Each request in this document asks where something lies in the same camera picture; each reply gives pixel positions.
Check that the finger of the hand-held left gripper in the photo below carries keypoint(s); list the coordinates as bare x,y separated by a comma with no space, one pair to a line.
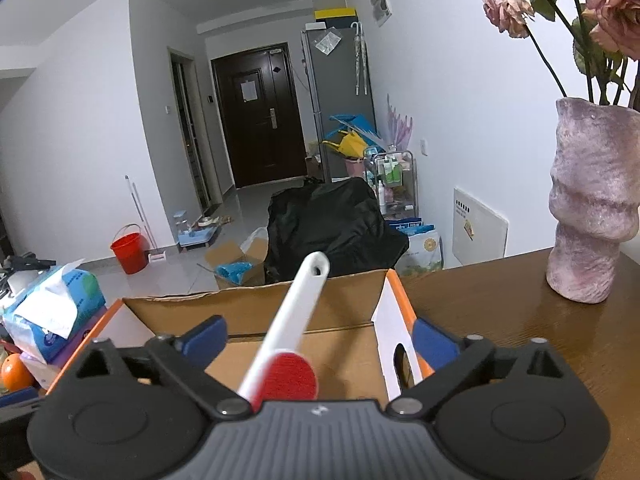
17,397

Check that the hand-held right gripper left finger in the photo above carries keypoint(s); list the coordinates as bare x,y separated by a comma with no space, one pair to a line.
207,337

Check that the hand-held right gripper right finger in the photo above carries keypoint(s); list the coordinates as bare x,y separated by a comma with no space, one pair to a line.
432,338

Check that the white red lint brush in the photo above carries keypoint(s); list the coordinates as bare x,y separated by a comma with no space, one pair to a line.
295,305

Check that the orange white cardboard box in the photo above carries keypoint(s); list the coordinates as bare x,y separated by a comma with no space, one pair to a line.
340,355

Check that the orange fruit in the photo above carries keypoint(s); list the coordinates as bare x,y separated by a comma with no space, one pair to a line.
17,372

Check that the blue plastic packet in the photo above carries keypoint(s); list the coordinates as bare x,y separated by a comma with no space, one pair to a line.
237,271

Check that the small open cardboard box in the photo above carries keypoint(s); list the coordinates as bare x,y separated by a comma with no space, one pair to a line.
225,257

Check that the blue white sack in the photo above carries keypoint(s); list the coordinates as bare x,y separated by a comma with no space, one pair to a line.
425,247

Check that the pet water dispenser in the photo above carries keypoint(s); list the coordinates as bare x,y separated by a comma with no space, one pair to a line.
192,237

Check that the white cylinder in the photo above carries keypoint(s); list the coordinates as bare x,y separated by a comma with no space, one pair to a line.
20,284

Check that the red bucket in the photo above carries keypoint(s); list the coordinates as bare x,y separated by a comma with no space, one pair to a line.
129,255

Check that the blue tissue pack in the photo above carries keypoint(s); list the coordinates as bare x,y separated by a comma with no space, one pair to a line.
75,290

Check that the white mop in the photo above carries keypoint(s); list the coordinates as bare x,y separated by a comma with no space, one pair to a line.
137,205

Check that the metal trolley cart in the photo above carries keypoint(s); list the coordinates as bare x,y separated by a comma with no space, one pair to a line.
395,170

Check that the pink bin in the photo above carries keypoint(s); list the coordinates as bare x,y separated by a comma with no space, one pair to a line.
356,166

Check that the brown cardboard carton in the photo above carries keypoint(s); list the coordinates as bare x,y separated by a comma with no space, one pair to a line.
314,166

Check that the dark brown entrance door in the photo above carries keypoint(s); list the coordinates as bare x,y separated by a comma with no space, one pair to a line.
250,135

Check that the pink textured vase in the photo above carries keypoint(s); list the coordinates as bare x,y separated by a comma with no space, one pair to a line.
590,200

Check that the purple paper decoration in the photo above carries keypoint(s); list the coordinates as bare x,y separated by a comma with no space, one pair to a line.
400,130

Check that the yellow bag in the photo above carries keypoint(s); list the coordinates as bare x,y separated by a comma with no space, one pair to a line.
350,144

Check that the white paper notice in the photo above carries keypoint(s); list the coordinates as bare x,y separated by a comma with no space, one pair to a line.
250,91

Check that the grey refrigerator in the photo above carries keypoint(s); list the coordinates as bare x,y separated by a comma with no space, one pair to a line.
335,85

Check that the white folded umbrella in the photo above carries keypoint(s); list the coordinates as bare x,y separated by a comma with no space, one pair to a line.
359,60

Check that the clear plastic bag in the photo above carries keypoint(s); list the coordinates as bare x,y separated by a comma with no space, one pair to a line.
327,42

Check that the dried pink rose bouquet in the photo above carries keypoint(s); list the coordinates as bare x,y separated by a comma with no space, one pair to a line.
505,7

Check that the yellow blue box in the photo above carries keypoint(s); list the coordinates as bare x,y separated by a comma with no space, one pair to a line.
335,14

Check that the blue plastic frame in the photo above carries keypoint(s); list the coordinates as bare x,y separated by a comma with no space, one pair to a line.
352,121

